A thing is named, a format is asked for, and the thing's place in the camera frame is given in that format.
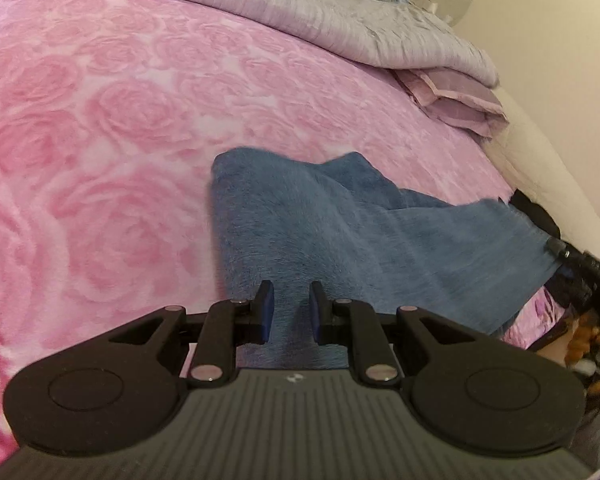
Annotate grey striped quilt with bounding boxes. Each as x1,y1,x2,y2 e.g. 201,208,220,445
186,0,498,88

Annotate black garment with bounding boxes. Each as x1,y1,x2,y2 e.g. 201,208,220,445
508,190,562,238

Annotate mauve pillow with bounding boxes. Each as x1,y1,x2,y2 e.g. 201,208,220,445
393,68,508,139

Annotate pink rose bed blanket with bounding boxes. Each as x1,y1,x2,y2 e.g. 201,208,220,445
0,0,571,470

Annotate blue denim jeans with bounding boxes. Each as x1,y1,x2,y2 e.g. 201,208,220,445
211,148,558,370

